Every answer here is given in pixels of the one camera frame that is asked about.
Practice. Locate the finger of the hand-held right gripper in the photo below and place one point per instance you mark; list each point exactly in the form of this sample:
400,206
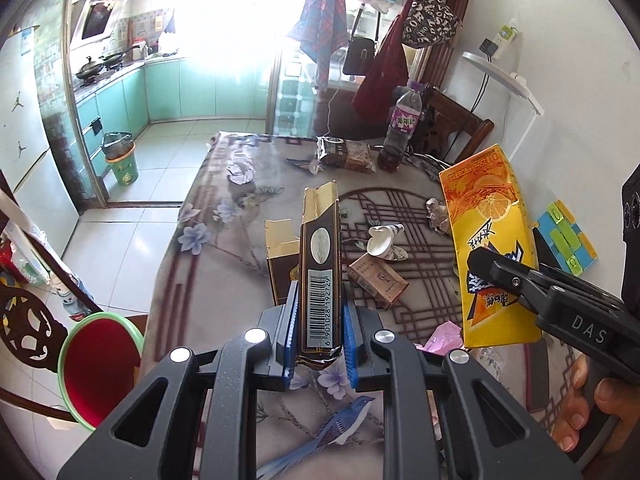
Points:
505,272

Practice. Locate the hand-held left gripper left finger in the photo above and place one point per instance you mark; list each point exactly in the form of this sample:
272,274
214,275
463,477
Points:
291,330

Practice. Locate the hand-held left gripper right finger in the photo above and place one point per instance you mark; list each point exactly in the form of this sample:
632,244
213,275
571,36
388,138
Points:
351,345

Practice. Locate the yellow orange drink carton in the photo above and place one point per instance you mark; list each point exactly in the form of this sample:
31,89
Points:
490,210

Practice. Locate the tall dark cigarette carton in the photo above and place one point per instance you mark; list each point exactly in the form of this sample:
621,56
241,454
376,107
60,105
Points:
320,260

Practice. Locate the crushed floral paper cup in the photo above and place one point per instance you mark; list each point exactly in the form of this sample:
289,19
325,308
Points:
382,245

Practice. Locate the red bin with green rim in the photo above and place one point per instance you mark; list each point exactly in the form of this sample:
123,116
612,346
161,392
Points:
100,370

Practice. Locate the black shoulder bag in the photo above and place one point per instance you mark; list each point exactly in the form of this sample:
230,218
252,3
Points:
357,56

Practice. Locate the green trash bin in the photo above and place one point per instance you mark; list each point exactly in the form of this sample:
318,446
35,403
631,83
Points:
122,167

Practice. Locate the person's right hand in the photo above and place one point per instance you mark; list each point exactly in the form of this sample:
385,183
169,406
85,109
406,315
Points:
620,397

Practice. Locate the open gold brown box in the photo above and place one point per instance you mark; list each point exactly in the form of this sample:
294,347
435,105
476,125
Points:
282,272

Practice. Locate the small brown cigarette box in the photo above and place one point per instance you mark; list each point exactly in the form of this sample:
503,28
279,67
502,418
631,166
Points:
377,280

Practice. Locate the blue green block toy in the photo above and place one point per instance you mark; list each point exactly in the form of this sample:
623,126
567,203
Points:
567,237

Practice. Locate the crumpled grey wrapper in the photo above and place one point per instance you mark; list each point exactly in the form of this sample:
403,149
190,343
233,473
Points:
439,215

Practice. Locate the pink plastic wrapper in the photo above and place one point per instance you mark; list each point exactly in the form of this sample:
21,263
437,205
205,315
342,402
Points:
442,337

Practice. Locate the floral tablecloth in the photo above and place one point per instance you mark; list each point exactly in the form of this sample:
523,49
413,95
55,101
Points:
225,240

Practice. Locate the brown wooden chair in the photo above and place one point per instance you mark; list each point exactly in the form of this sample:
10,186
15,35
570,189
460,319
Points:
450,120

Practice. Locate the crumpled silver foil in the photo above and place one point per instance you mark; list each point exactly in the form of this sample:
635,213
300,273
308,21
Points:
241,170

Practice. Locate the purple label plastic bottle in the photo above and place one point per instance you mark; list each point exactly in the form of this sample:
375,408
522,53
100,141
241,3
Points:
405,120

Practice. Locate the dark snack packet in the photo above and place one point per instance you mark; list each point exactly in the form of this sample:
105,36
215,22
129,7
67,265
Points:
345,154

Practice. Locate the white desk lamp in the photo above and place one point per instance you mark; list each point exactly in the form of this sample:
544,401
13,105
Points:
500,72

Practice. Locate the dark red garment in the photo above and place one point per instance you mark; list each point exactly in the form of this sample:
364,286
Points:
380,80

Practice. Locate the white power strip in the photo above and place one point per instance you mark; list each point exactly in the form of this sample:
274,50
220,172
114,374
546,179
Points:
505,37

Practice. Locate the carved dark wooden chair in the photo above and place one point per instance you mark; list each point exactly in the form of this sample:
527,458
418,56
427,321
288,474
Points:
30,330

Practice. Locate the black white patterned bag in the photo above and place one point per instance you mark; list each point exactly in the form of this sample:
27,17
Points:
430,17

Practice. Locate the hanging plaid cloth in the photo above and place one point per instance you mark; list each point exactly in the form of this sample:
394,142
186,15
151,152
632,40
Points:
322,25

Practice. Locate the black wok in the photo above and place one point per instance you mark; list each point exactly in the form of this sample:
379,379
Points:
90,67

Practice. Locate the white refrigerator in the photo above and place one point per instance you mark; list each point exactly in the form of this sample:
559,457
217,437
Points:
25,125

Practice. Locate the range hood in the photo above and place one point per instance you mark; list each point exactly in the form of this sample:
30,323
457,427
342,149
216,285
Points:
97,17

